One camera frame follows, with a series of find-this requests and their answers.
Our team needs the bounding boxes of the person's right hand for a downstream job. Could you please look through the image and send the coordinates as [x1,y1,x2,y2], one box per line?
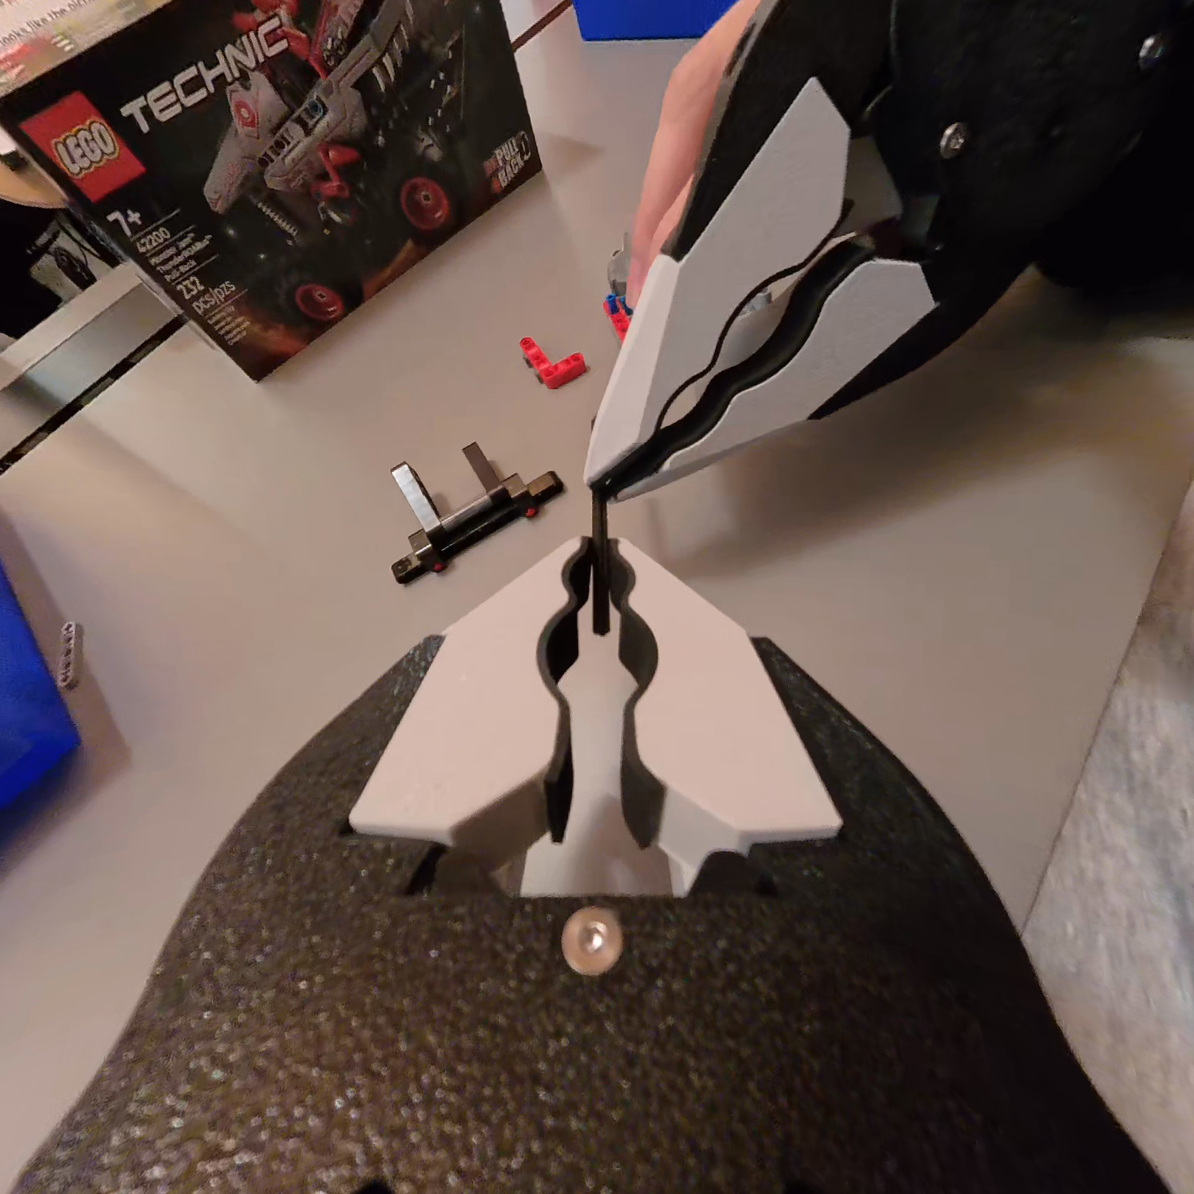
[626,0,775,308]

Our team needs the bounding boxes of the black lego axle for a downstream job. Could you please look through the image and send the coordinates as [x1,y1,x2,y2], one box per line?
[589,484,612,636]

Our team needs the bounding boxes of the red angled lego beam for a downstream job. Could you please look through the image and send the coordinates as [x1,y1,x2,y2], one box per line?
[518,335,588,389]

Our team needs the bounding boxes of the black lego set box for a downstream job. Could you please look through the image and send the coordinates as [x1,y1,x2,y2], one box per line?
[0,0,544,382]

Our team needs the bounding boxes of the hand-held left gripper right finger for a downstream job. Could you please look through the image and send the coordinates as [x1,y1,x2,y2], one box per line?
[611,538,845,896]

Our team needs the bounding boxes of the blue plastic bin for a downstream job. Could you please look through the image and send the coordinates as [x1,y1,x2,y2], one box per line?
[572,0,741,39]
[0,559,82,812]

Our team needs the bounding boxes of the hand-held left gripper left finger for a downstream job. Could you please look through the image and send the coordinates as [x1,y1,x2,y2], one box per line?
[346,537,596,898]

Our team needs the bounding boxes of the grey lego assembly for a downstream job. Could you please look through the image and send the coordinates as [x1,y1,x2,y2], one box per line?
[601,232,646,343]

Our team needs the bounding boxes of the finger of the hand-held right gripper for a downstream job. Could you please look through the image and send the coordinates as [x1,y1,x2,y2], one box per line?
[603,237,937,503]
[584,76,903,490]

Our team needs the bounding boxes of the black lego assembly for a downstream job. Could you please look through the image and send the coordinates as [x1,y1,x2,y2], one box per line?
[389,441,565,585]

